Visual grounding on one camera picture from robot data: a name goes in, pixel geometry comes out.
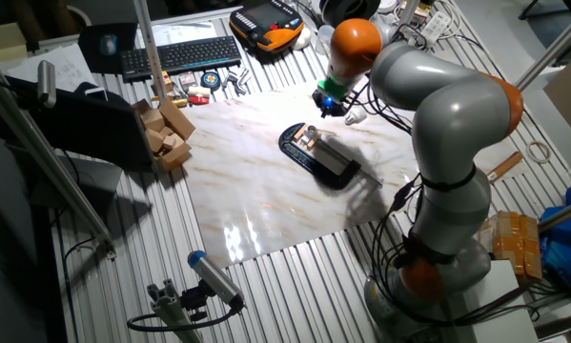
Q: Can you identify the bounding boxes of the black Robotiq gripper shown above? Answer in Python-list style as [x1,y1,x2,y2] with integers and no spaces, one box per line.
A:
[311,87,349,119]

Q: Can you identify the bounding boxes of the white light bulb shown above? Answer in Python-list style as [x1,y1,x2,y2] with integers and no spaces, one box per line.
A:
[343,106,369,127]

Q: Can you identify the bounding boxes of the black iron C-clamp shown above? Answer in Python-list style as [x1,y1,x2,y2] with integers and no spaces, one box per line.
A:
[277,122,384,192]

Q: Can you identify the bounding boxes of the clear jar white lid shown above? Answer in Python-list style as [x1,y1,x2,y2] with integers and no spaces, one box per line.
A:
[315,24,336,56]

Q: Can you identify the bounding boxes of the white egg-shaped object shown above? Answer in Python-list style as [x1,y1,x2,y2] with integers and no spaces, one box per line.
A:
[292,25,313,51]

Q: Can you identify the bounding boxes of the silver metal pipe fitting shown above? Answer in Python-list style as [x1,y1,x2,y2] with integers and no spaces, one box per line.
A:
[221,67,254,96]

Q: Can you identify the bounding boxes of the black round device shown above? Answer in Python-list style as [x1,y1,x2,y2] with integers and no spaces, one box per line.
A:
[319,0,382,28]

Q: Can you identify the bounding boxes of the marble pattern mat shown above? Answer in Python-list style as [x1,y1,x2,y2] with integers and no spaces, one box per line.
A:
[179,84,529,270]

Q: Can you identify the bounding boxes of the orange black teach pendant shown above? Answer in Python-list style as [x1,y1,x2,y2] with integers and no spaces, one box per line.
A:
[228,0,306,54]

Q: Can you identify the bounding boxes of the black blue tape measure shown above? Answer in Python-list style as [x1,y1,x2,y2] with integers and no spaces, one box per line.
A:
[199,71,224,94]

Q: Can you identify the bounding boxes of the white power strip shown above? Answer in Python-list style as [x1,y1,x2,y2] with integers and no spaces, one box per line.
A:
[418,10,453,49]

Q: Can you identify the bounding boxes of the white red pipe valve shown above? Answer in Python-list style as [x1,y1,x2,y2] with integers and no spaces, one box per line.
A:
[187,85,212,107]

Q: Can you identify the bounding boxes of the small red white box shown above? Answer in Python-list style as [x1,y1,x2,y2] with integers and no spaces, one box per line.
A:
[176,71,198,92]

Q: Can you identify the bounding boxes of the brass pipe fitting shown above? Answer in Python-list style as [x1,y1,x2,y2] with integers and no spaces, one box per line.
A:
[151,94,190,109]

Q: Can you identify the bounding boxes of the black keyboard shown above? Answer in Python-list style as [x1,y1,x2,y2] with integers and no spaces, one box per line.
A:
[119,34,243,84]

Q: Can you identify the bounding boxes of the open cardboard box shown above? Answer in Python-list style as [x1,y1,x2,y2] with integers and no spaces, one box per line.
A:
[131,98,197,173]

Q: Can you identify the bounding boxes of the printed paper sheet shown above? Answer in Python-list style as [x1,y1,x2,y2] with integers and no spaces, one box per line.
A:
[136,19,232,50]

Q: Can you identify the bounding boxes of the taped cardboard package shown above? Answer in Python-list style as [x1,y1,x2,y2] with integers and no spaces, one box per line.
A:
[477,210,544,288]

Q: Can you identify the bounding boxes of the dark computer mouse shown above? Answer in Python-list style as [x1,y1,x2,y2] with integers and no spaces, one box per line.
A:
[98,33,119,58]

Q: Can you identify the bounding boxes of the black laptop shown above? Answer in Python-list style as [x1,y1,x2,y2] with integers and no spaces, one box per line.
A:
[1,75,155,212]

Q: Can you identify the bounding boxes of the black mouse pad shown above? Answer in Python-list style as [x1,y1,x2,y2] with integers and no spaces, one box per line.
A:
[77,22,139,75]

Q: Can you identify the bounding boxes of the short aluminium profile stand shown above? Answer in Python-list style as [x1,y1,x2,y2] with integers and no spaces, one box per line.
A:
[146,277,206,343]

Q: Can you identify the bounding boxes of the blue bag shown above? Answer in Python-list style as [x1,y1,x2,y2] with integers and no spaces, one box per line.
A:
[539,184,571,293]

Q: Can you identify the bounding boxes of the white paper sheet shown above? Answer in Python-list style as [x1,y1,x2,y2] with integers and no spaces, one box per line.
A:
[5,43,98,94]

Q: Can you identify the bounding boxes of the long aluminium bar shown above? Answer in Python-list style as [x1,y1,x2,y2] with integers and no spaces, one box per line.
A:
[0,66,117,261]

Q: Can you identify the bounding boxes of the tan cardboard box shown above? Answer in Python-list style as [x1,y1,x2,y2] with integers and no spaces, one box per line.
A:
[0,22,30,69]

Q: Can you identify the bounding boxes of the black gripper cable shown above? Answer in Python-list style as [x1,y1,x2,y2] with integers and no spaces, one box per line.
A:
[344,80,415,136]

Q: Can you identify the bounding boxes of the aluminium profile post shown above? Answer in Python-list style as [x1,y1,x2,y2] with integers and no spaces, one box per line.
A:
[514,1,571,92]
[398,0,420,30]
[536,194,571,235]
[132,0,168,104]

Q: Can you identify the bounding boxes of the wooden handle hammer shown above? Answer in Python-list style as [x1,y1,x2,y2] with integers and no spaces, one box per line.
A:
[485,151,525,185]

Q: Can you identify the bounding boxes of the thin pale ring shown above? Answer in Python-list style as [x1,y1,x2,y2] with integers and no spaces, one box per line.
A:
[525,140,552,165]

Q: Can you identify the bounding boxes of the silver camera blue cap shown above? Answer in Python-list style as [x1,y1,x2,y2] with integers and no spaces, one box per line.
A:
[186,249,246,309]

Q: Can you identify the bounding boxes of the black camera cable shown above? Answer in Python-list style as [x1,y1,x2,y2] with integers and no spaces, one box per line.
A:
[126,303,244,333]

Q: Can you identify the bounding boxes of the silver camera on bar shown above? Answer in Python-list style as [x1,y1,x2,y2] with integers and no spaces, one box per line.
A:
[36,59,58,110]

